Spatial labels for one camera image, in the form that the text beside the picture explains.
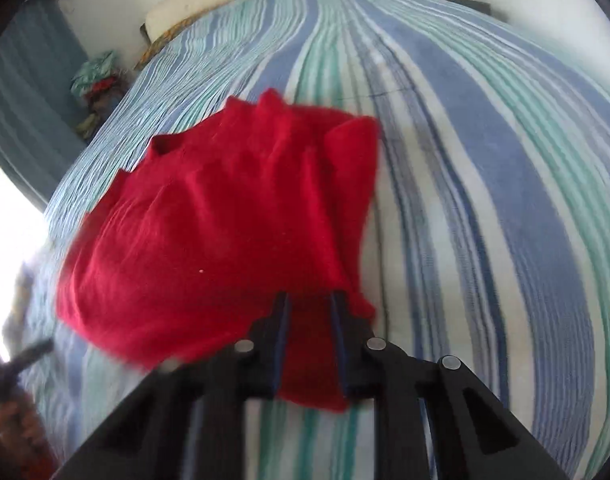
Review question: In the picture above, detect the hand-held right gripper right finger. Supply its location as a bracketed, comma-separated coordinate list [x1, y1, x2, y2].
[330, 290, 570, 480]

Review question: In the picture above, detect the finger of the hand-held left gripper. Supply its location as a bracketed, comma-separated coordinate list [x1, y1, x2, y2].
[7, 339, 56, 377]

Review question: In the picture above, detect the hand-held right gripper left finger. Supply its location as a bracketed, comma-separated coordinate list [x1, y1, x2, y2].
[52, 291, 292, 480]

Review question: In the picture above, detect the red sweater with white figure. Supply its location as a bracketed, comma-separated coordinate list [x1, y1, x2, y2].
[55, 87, 383, 413]

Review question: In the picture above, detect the pile of colourful clothes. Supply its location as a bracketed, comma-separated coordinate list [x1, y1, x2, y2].
[70, 50, 130, 138]

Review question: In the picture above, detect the blue green striped bedspread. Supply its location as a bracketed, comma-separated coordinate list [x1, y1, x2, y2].
[15, 0, 610, 480]

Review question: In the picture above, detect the blue grey curtain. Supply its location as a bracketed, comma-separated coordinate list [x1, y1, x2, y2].
[0, 0, 90, 206]

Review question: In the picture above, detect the yellow patterned sheet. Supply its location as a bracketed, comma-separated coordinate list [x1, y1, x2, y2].
[135, 15, 196, 68]

